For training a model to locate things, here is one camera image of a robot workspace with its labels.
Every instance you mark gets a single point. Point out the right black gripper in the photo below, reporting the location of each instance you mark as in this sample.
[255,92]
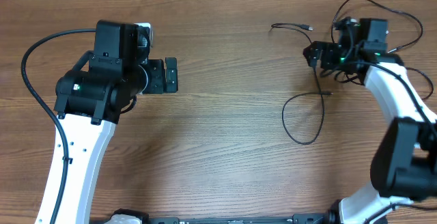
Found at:
[326,50]

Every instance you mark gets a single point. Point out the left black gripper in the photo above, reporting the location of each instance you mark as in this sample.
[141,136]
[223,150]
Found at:
[156,68]

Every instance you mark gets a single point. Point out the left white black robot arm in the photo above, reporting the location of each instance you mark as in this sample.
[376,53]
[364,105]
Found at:
[90,99]

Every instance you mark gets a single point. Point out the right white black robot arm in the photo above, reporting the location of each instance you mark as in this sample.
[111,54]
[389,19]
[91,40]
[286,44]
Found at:
[403,170]

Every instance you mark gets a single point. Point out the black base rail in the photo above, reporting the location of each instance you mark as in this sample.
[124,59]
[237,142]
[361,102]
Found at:
[126,216]

